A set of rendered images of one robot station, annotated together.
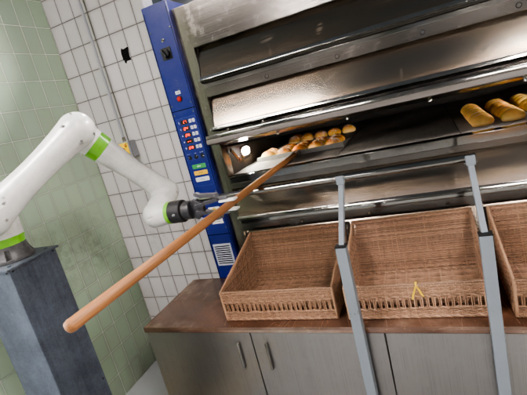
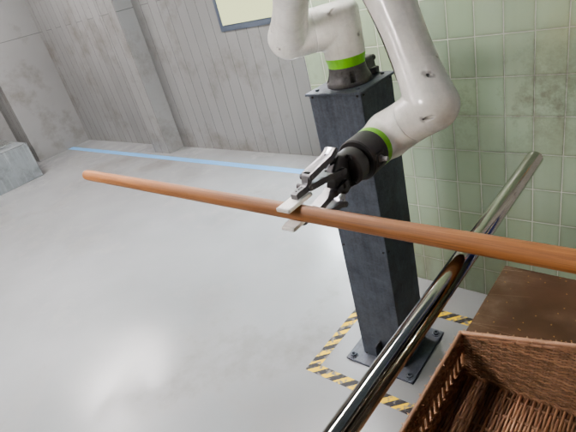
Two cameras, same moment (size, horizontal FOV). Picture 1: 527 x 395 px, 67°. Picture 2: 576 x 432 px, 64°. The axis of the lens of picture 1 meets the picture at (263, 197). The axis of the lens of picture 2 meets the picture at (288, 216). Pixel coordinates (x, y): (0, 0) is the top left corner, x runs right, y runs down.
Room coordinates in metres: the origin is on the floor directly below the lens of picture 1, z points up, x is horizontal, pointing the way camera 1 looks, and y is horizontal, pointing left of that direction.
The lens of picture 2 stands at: (1.75, -0.56, 1.58)
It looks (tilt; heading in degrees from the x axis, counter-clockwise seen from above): 28 degrees down; 113
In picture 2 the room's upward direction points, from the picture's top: 15 degrees counter-clockwise
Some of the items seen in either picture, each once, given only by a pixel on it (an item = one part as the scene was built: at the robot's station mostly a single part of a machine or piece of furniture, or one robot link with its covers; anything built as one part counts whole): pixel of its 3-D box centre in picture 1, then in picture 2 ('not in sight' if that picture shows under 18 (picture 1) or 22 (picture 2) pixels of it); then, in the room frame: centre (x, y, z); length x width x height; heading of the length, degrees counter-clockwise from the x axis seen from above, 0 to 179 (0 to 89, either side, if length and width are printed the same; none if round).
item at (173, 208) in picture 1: (179, 211); (363, 156); (1.58, 0.34, 1.20); 0.12 x 0.06 x 0.09; 156
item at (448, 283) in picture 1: (412, 260); not in sight; (1.60, -0.57, 0.72); 0.56 x 0.49 x 0.28; 67
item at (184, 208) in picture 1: (194, 208); (343, 171); (1.54, 0.28, 1.20); 0.09 x 0.07 x 0.08; 66
